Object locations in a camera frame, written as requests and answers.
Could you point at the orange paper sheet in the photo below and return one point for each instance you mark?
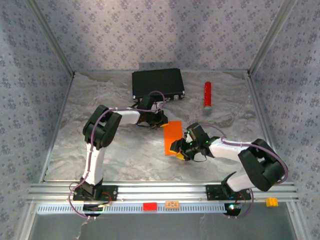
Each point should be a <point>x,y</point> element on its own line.
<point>172,132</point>

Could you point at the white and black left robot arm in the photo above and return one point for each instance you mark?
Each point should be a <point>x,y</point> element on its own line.
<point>96,162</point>

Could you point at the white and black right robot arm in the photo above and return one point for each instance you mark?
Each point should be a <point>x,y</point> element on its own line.
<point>225,148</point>

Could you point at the black hard case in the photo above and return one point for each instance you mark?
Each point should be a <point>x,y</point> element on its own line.
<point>157,83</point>

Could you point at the red microphone grey head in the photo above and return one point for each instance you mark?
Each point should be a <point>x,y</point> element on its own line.
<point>207,92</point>

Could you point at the orange lego brick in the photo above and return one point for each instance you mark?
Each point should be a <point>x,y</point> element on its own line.
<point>172,204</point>

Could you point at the red block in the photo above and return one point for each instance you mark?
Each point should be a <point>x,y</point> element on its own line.
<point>150,206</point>

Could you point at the small controller board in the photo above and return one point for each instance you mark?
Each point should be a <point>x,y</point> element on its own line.
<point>232,208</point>
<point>93,207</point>

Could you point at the yellow toy brick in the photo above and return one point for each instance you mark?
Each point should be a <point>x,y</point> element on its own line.
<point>272,202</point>

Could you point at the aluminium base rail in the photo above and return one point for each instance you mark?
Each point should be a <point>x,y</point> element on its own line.
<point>160,191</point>

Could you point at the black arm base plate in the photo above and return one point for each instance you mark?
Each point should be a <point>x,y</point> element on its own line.
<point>212,192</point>
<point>112,192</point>

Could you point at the aluminium side rail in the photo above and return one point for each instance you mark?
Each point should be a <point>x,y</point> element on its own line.
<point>255,95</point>
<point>56,130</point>

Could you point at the aluminium frame post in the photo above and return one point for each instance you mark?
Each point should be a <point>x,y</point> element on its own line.
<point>270,37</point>
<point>53,37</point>

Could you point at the aluminium frame leg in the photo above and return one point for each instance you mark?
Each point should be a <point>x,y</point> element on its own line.
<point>26,225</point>
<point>298,225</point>

